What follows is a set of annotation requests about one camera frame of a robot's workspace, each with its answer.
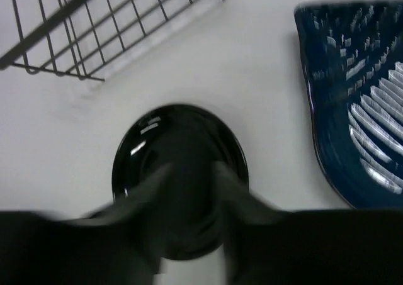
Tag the glossy black round plate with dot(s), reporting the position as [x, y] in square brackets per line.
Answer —
[191, 139]

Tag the dark blue leaf plate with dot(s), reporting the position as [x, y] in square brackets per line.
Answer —
[351, 56]

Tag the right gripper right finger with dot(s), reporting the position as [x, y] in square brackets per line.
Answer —
[264, 245]

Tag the grey wire dish rack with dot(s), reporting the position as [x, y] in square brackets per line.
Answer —
[89, 39]

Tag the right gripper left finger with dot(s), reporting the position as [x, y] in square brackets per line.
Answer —
[123, 243]

